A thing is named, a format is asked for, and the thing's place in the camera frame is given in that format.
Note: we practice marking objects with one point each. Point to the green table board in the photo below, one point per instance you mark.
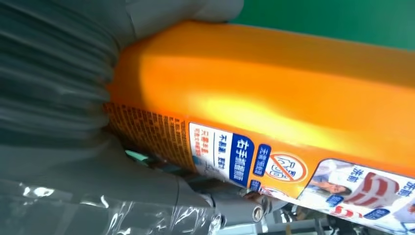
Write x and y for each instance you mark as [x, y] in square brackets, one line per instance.
[340, 19]

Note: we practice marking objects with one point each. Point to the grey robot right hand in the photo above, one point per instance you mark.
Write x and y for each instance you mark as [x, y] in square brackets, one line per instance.
[97, 188]

